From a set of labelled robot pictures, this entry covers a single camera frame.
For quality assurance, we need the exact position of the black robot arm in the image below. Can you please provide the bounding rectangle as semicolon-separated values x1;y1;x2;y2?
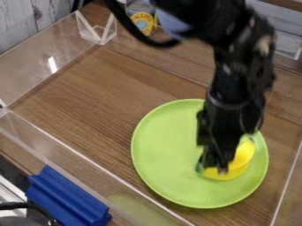
150;0;275;175

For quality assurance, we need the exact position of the clear acrylic triangular bracket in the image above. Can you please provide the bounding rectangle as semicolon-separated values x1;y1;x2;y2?
75;11;116;46

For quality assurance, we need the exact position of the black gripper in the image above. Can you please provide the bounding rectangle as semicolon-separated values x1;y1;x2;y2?
196;91;263;175

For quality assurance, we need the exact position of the yellow blue labelled can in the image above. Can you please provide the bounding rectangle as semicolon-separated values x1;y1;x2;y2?
126;0;156;36

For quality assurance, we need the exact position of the clear acrylic enclosure wall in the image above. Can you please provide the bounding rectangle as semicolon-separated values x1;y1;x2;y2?
0;100;194;226

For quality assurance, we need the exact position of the yellow toy banana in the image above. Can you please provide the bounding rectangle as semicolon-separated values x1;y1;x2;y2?
196;139;257;181

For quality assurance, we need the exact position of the green plate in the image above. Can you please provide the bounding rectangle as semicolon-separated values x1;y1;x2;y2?
131;99;269;208

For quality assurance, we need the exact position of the blue plastic clamp block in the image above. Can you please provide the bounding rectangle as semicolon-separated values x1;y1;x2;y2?
25;166;112;226

